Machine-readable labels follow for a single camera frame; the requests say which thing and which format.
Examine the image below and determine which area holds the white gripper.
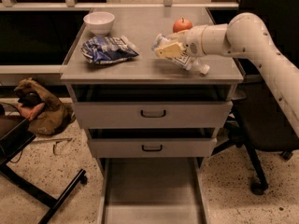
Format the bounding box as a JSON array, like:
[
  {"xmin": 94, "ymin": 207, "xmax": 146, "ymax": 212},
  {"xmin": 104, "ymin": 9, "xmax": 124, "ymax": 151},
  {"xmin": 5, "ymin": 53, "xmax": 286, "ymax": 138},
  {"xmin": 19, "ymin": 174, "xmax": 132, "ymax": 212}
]
[{"xmin": 154, "ymin": 25, "xmax": 206, "ymax": 58}]

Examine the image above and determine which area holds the clear plastic bottle blue label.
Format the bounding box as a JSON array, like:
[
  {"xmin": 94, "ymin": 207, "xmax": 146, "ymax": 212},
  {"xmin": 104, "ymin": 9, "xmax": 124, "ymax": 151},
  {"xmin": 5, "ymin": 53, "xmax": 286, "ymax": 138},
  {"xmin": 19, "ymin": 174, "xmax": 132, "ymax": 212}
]
[{"xmin": 152, "ymin": 34, "xmax": 210, "ymax": 75}]

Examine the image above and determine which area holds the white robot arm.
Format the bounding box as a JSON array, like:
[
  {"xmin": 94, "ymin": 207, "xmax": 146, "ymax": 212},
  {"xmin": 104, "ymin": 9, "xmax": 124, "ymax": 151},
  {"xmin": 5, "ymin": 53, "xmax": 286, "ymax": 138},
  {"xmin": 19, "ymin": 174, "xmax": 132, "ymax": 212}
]
[{"xmin": 153, "ymin": 13, "xmax": 299, "ymax": 135}]

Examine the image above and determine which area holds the grey drawer cabinet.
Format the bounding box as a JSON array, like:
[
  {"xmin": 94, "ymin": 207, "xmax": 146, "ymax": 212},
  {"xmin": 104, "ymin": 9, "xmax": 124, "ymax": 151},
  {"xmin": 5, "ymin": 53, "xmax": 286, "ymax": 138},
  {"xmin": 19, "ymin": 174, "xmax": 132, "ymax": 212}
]
[{"xmin": 59, "ymin": 6, "xmax": 245, "ymax": 173}]

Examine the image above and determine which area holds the top grey drawer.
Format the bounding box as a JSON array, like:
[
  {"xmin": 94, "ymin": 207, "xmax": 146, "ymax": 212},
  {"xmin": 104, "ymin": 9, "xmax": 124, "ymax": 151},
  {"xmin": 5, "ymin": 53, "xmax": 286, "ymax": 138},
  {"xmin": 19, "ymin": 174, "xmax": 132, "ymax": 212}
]
[{"xmin": 72, "ymin": 84, "xmax": 232, "ymax": 129}]

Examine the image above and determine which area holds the grey drawer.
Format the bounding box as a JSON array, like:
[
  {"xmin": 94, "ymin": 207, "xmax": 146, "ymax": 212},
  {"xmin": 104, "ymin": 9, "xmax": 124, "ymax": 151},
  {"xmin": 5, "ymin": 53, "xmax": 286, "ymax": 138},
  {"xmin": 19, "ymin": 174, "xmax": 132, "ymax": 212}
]
[
  {"xmin": 88, "ymin": 128, "xmax": 217, "ymax": 158},
  {"xmin": 72, "ymin": 84, "xmax": 232, "ymax": 129},
  {"xmin": 96, "ymin": 158, "xmax": 208, "ymax": 224}
]

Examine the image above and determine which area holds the middle grey drawer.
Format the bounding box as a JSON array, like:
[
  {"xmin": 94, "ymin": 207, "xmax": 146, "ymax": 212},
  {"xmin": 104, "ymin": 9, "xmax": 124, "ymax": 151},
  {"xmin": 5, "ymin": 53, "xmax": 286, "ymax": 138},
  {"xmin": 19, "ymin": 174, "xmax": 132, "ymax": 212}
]
[{"xmin": 88, "ymin": 128, "xmax": 217, "ymax": 158}]

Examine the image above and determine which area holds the bottom grey drawer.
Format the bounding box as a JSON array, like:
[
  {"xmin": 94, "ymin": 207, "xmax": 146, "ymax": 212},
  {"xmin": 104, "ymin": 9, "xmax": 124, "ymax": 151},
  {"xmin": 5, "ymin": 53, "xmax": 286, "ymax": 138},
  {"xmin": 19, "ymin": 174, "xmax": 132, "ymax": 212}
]
[{"xmin": 96, "ymin": 158, "xmax": 208, "ymax": 224}]

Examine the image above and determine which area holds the red apple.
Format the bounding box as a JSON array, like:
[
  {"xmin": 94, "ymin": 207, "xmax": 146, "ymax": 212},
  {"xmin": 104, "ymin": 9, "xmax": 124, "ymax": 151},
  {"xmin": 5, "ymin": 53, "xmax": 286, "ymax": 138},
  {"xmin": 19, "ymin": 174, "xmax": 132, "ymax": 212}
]
[{"xmin": 173, "ymin": 18, "xmax": 192, "ymax": 33}]

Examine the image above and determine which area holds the blue chip bag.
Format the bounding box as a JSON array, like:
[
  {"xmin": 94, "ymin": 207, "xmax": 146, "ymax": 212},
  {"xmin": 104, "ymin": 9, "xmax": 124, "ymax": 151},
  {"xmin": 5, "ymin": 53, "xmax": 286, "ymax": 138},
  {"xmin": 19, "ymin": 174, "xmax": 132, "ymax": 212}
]
[{"xmin": 80, "ymin": 35, "xmax": 139, "ymax": 65}]

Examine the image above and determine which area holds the white ceramic bowl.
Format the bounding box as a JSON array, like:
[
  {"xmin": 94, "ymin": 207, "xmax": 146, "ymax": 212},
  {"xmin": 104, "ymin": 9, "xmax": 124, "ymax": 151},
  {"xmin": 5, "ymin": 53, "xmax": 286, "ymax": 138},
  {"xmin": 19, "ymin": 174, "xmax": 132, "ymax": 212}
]
[{"xmin": 83, "ymin": 11, "xmax": 115, "ymax": 35}]

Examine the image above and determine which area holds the black office chair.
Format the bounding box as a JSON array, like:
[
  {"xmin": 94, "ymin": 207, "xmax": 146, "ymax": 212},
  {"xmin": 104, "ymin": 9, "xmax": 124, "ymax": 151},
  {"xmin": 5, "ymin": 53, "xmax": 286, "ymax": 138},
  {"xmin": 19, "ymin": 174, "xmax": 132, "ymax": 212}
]
[{"xmin": 211, "ymin": 0, "xmax": 299, "ymax": 195}]

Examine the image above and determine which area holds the brown backpack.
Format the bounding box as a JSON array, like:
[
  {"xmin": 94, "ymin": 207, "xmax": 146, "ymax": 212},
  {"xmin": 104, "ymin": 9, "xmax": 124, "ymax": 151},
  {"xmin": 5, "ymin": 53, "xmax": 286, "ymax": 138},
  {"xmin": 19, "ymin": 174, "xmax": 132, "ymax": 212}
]
[{"xmin": 14, "ymin": 78, "xmax": 71, "ymax": 135}]

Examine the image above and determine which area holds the black rolling stand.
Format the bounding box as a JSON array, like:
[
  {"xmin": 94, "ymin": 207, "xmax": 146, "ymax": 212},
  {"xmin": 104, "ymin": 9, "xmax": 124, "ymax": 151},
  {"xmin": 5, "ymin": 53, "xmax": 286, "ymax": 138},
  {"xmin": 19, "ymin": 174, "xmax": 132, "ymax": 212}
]
[{"xmin": 0, "ymin": 103, "xmax": 87, "ymax": 224}]

